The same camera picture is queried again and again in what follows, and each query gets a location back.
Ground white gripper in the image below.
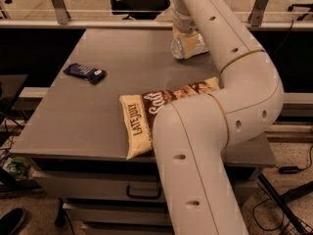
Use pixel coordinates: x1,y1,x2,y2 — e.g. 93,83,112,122
171,9,199,58

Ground clear blue plastic water bottle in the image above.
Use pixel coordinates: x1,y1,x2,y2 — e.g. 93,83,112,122
171,33,208,60

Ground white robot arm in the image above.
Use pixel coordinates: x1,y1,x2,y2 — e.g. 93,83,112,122
153,0,284,235

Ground dark blue rxbar blueberry bar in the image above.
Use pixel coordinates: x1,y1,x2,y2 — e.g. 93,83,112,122
64,63,107,84

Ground black office chair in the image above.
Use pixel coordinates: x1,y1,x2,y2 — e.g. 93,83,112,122
111,0,170,20

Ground late july sea salt chips bag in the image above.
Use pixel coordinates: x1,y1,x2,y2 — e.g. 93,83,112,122
119,76,220,160

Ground grey drawer cabinet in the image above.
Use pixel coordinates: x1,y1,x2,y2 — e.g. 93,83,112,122
11,27,277,235

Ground green snack package on floor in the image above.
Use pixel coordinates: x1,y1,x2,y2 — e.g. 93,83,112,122
0,150,30,181

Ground black shoe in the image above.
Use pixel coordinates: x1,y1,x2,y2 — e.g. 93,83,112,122
0,208,26,235

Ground metal railing frame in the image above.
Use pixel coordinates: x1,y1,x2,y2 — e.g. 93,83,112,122
1,0,313,30

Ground black drawer handle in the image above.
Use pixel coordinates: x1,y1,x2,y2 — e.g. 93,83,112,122
126,185,162,200

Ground black power adapter with cable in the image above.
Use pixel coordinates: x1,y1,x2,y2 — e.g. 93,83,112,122
278,146,313,174

